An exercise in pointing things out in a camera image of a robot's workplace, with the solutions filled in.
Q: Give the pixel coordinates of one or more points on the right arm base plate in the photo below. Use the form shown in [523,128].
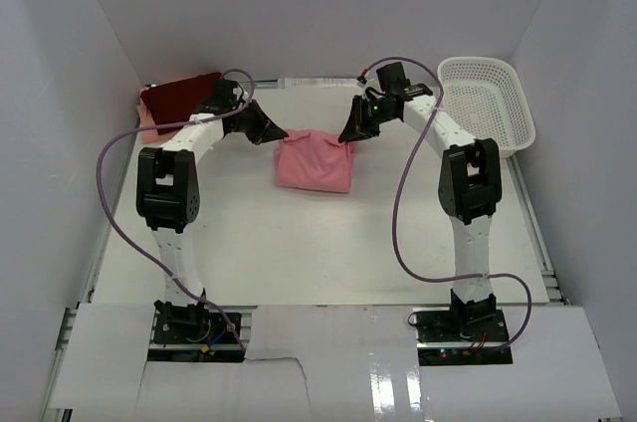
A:
[441,343]

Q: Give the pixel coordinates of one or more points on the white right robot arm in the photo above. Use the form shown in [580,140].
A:
[470,181]

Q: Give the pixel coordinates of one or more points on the white front cover board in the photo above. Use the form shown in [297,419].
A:
[331,364]

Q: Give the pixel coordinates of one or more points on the pink t-shirt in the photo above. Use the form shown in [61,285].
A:
[314,160]

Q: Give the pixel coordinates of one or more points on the peach folded t-shirt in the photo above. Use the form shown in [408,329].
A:
[149,131]

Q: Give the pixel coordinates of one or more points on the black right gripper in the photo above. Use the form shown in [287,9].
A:
[355,124]

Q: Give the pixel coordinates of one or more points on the white perforated plastic basket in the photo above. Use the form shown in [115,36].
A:
[486,98]

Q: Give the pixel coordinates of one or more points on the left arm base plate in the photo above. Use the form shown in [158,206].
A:
[208,340]

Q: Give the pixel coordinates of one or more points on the white paper sheet at wall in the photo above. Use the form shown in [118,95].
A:
[288,83]

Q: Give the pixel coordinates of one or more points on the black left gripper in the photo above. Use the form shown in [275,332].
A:
[265,129]

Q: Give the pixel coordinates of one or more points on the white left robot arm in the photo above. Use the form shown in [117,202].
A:
[167,188]

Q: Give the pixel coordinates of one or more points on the dark red folded t-shirt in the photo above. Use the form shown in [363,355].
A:
[175,101]

